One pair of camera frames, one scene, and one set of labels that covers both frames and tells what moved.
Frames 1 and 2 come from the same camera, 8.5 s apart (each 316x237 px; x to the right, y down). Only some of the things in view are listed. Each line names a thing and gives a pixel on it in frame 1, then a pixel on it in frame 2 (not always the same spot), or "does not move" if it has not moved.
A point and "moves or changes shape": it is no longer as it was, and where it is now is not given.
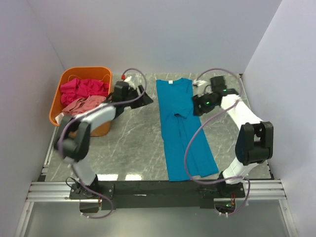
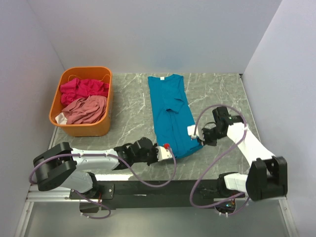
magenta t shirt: [77, 88] does not move
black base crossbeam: [118, 195] does not move
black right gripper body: [205, 100] → [211, 136]
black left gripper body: [133, 94] → [151, 156]
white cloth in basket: [59, 117] does not move
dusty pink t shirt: [77, 104] does not move
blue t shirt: [177, 118] moves or changes shape
